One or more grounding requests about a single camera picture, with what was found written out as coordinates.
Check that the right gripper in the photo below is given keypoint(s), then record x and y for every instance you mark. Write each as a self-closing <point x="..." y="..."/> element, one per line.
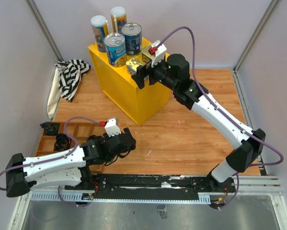
<point x="139" y="77"/>

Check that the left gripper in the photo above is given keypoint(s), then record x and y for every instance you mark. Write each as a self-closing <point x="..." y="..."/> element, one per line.
<point x="132" y="147"/>

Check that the gold sardine tin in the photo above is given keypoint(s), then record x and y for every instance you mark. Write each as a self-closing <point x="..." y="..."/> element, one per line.
<point x="146" y="56"/>
<point x="132" y="64"/>

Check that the corn can with pull tab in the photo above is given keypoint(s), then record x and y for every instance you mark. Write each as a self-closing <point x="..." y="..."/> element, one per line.
<point x="116" y="49"/>

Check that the blue short can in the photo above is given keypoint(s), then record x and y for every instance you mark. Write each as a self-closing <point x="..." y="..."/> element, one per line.
<point x="132" y="33"/>

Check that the tall can mixed beans label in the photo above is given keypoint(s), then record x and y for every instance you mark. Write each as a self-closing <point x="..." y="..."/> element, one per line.
<point x="119" y="19"/>

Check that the tall can orange label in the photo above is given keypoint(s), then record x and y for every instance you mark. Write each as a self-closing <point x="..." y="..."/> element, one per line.
<point x="100" y="30"/>

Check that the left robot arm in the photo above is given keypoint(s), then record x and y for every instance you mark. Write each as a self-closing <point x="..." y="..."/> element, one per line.
<point x="69" y="167"/>

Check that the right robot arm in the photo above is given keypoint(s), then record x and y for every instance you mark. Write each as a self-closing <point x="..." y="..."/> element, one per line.
<point x="246" y="142"/>

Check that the yellow cabinet box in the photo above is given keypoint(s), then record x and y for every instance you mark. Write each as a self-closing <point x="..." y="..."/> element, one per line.
<point x="117" y="84"/>

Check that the wooden compartment tray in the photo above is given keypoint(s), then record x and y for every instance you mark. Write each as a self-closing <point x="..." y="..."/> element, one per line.
<point x="79" y="130"/>

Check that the striped black white cloth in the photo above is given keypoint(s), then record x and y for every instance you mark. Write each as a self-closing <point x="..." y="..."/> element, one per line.
<point x="70" y="75"/>

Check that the dark patterned rolled cloth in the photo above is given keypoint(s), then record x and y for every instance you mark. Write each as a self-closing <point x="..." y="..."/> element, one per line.
<point x="50" y="129"/>

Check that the cream canvas bag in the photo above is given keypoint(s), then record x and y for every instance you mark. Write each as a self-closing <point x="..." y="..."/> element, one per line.
<point x="54" y="95"/>

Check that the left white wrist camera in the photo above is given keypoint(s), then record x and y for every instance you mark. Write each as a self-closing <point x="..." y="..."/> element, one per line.
<point x="111" y="127"/>

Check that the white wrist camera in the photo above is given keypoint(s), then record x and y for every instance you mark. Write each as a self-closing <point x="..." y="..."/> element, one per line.
<point x="158" y="54"/>
<point x="111" y="127"/>

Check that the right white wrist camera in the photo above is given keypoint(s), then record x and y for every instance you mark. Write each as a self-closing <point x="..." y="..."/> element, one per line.
<point x="158" y="54"/>

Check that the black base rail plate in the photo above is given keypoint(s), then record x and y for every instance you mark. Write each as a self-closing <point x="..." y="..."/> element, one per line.
<point x="151" y="186"/>

